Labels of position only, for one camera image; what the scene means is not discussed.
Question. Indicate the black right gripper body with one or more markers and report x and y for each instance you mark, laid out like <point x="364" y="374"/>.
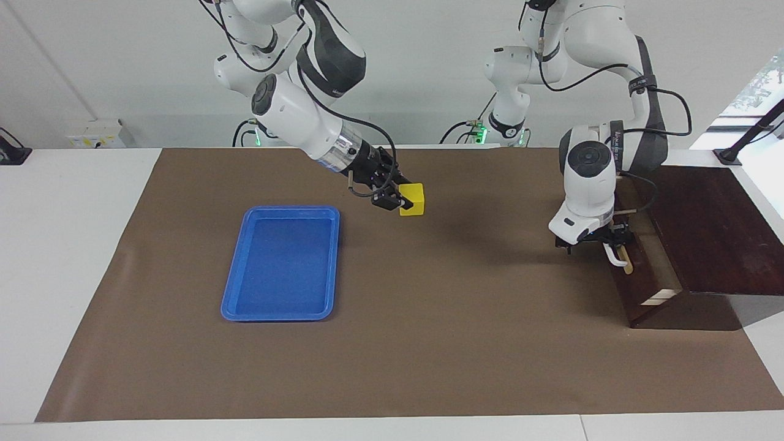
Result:
<point x="370" y="165"/>

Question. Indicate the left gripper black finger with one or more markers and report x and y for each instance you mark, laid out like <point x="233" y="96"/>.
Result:
<point x="621" y="234"/>
<point x="565" y="245"/>

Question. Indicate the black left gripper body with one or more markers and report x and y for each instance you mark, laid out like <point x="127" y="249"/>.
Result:
<point x="600" y="236"/>

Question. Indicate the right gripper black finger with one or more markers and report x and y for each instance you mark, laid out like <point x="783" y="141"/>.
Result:
<point x="395" y="171"/>
<point x="392" y="201"/>

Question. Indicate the yellow block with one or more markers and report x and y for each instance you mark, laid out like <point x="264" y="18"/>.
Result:
<point x="415" y="199"/>

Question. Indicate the dark wooden drawer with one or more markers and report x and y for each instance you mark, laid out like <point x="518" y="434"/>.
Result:
<point x="658" y="263"/>

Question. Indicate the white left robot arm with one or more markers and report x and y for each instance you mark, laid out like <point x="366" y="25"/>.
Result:
<point x="588" y="177"/>

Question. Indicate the dark wooden cabinet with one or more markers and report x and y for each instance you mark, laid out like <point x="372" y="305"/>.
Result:
<point x="723" y="233"/>

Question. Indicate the blue plastic tray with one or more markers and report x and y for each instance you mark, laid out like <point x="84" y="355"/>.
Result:
<point x="282" y="263"/>

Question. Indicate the brown paper table mat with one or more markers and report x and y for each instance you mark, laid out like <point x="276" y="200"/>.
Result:
<point x="459" y="337"/>

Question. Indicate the window with outdoor view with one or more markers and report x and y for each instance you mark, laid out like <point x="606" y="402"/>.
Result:
<point x="765" y="79"/>

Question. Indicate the black device on table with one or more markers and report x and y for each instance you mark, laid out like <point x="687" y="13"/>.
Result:
<point x="12" y="156"/>

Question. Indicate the white wall socket box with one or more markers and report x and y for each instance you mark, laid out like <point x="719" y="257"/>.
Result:
<point x="92" y="138"/>

